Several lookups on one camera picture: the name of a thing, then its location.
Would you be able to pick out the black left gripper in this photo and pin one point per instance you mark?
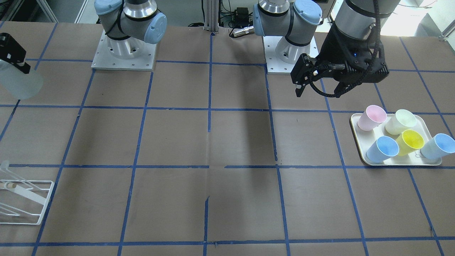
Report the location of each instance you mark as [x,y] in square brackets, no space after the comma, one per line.
[333,47]

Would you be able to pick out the silver metal cylinder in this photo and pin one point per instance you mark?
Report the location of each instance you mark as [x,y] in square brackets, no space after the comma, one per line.
[242,32]

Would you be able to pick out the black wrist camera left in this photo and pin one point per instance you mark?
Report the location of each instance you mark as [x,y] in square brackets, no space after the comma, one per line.
[359,62]

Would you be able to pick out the white wire cup rack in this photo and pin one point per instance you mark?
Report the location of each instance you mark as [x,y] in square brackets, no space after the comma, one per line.
[22,201]

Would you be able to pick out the cream plastic cup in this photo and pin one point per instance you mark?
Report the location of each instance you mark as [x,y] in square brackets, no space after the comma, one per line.
[402,120]

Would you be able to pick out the aluminium frame post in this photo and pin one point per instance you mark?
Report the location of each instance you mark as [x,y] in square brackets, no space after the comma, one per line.
[211,15]

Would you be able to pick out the yellow plastic cup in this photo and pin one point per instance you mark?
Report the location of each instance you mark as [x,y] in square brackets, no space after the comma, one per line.
[409,141]

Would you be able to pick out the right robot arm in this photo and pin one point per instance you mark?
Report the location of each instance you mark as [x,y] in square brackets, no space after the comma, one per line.
[131,31]

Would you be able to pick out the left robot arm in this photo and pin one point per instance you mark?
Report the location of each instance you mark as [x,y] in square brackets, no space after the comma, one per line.
[297,21]

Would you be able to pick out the translucent white plastic cup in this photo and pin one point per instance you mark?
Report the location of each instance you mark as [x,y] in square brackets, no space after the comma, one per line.
[20,85]

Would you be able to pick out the blue cup tray edge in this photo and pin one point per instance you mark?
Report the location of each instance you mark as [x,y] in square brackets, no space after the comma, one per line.
[439,146]

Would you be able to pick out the blue cup front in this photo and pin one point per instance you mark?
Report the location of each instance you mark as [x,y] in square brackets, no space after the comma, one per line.
[382,149]

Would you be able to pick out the pink plastic cup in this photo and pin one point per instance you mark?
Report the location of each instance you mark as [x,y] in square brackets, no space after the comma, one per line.
[372,117]

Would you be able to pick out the cream plastic tray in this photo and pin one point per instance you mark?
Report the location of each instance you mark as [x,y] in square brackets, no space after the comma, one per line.
[365,139]

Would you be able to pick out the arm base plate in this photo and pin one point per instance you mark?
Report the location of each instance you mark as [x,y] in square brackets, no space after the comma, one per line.
[125,55]
[281,56]

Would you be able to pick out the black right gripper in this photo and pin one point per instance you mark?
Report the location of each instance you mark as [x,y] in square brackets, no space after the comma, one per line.
[9,47]

